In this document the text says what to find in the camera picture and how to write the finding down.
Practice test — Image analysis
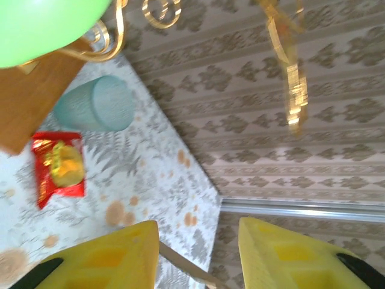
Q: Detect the gold wire stand wooden base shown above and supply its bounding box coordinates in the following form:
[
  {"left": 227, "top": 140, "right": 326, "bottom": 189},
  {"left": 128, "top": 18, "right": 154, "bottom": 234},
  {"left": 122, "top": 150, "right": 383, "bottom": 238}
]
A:
[{"left": 0, "top": 0, "right": 309, "bottom": 156}]

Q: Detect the pale blue glass cup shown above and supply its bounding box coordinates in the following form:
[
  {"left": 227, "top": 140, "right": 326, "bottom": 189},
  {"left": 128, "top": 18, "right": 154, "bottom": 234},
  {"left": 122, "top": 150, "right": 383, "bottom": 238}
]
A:
[{"left": 54, "top": 75, "right": 136, "bottom": 132}]

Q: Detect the aluminium frame post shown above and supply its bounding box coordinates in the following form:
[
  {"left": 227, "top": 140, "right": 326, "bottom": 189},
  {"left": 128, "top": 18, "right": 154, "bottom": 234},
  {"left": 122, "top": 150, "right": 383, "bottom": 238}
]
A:
[{"left": 221, "top": 196, "right": 385, "bottom": 224}]

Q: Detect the floral patterned table cover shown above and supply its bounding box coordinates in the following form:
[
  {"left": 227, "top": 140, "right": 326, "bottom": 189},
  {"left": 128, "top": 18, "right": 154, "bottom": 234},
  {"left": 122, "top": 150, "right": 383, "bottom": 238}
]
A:
[{"left": 0, "top": 54, "right": 222, "bottom": 289}]

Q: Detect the red snack packet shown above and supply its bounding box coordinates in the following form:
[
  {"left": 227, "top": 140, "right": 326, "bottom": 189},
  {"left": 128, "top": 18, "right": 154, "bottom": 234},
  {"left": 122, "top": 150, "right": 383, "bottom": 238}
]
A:
[{"left": 31, "top": 131, "right": 87, "bottom": 210}]

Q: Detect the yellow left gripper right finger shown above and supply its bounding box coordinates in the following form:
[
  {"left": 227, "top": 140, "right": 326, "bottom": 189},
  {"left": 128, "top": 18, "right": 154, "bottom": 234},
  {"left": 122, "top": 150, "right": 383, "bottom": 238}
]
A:
[{"left": 238, "top": 217, "right": 371, "bottom": 289}]

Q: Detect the green plastic wine glass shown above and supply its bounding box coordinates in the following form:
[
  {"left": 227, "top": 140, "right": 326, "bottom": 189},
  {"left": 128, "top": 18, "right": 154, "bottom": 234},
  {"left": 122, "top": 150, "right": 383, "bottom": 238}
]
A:
[{"left": 0, "top": 0, "right": 112, "bottom": 69}]

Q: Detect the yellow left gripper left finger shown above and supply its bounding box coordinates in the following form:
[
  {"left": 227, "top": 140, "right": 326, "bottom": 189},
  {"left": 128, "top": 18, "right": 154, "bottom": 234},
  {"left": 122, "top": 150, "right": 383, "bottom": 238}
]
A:
[{"left": 35, "top": 220, "right": 160, "bottom": 289}]

